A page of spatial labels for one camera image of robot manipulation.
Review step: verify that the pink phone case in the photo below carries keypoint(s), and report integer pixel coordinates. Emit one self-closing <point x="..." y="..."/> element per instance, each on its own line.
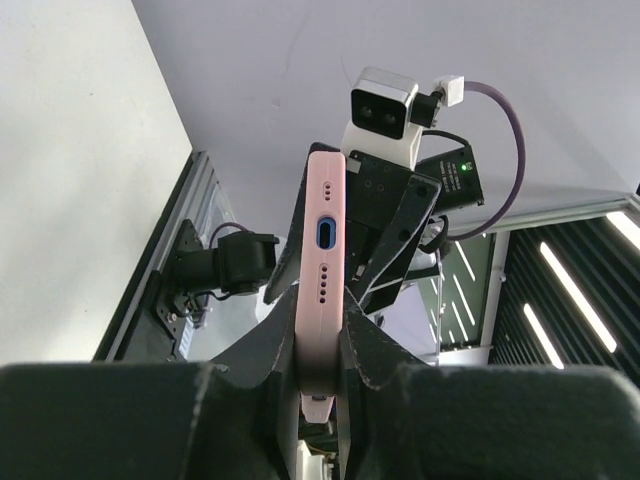
<point x="319" y="309"/>

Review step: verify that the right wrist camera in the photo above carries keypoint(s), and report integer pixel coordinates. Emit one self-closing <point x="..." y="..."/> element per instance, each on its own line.
<point x="380" y="124"/>

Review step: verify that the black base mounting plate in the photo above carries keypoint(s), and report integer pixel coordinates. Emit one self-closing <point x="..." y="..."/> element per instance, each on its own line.
<point x="150" y="318"/>

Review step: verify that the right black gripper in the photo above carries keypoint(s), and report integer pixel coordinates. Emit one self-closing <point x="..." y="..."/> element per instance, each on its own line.
<point x="387" y="209"/>

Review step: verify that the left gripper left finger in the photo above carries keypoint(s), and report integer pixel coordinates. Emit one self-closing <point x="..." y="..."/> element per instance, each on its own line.
<point x="234" y="417"/>

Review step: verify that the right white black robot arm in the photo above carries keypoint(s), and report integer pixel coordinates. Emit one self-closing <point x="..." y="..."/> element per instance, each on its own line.
<point x="243" y="261"/>

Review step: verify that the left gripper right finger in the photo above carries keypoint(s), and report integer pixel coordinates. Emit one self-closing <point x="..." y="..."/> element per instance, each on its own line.
<point x="399" y="418"/>

